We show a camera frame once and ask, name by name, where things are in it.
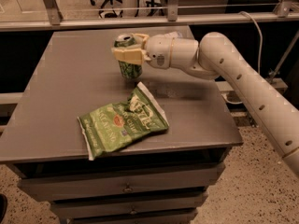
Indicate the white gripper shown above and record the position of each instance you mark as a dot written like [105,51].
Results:
[158,50]

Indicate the green soda can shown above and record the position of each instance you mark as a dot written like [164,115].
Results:
[128,70]

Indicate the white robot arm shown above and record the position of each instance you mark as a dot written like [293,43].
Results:
[216,56]

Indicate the clear plastic water bottle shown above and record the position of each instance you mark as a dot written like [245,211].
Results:
[174,35]

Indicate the green jalapeno chip bag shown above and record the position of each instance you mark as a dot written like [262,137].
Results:
[118,125]

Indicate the grey drawer cabinet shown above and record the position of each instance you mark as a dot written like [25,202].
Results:
[161,179]

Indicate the black shoe tip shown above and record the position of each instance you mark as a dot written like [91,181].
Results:
[3,206]

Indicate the metal railing frame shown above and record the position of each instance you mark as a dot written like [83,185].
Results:
[27,15]

